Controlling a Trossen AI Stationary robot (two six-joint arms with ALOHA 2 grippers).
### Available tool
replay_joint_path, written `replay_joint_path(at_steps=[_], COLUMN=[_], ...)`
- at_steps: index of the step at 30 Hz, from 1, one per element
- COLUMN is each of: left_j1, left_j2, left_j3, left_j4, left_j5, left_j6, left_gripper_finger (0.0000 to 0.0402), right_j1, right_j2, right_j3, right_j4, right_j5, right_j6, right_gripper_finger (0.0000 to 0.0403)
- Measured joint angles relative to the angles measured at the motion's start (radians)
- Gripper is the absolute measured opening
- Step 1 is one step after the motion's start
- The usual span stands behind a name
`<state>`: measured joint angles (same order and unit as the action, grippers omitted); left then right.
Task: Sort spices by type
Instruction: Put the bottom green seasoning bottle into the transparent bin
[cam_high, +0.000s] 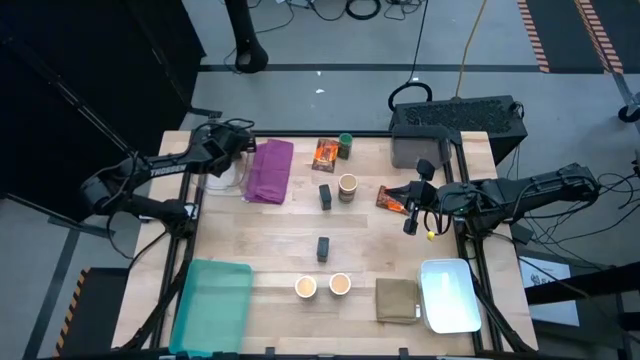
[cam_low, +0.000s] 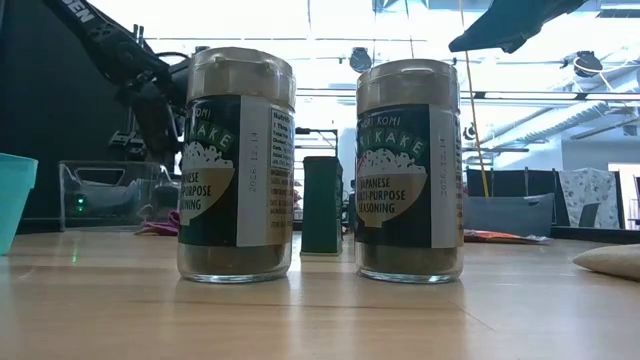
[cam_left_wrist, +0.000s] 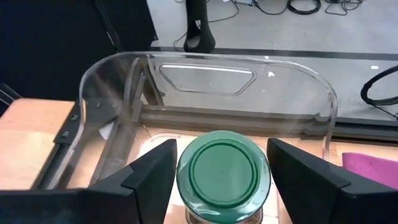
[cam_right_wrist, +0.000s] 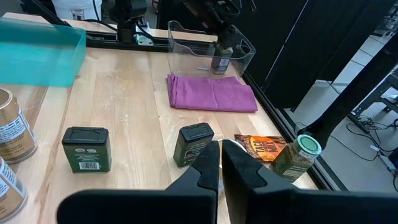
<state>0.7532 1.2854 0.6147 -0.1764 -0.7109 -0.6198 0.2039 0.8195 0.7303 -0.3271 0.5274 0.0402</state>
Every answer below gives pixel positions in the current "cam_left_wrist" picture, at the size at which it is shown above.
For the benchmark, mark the clear plastic bin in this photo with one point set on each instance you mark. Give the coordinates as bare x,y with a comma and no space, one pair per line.
295,93

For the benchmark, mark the oregano jar green lid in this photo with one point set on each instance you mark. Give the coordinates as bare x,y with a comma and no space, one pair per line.
222,177

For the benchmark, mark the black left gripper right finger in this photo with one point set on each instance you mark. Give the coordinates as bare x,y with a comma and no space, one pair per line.
326,205

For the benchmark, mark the purple cloth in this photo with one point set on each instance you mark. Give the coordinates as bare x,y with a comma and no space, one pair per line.
373,169

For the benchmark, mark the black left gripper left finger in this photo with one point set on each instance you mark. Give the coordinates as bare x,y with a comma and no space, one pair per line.
93,208

